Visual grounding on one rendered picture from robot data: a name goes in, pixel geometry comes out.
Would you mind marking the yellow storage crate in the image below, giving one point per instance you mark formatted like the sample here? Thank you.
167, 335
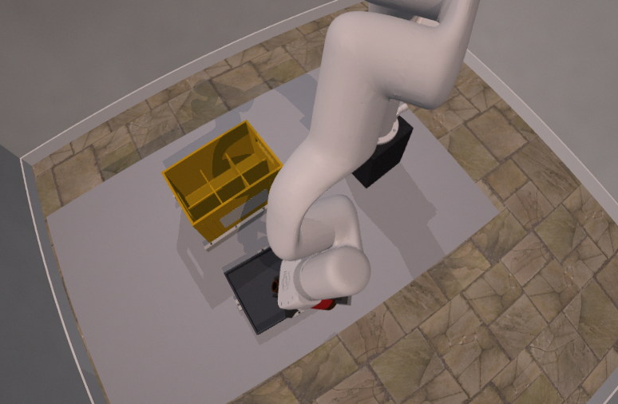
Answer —
214, 163

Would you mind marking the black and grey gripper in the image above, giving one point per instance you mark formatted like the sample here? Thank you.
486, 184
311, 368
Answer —
288, 298

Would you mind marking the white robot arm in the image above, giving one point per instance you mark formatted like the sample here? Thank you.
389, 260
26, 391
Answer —
371, 60

